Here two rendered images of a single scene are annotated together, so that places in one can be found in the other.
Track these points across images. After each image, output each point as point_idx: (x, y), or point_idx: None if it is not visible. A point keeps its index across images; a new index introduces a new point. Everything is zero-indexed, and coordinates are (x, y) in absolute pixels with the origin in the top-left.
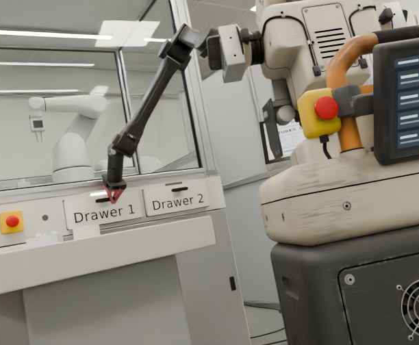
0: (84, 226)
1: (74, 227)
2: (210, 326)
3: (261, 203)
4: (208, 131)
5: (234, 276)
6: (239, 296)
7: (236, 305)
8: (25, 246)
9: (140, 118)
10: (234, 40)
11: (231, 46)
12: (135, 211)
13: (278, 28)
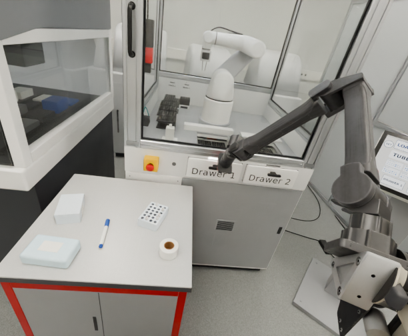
0: (165, 253)
1: (190, 176)
2: (252, 243)
3: None
4: (327, 134)
5: (283, 227)
6: (279, 237)
7: (275, 240)
8: (158, 176)
9: (260, 143)
10: (376, 281)
11: (363, 285)
12: (235, 177)
13: None
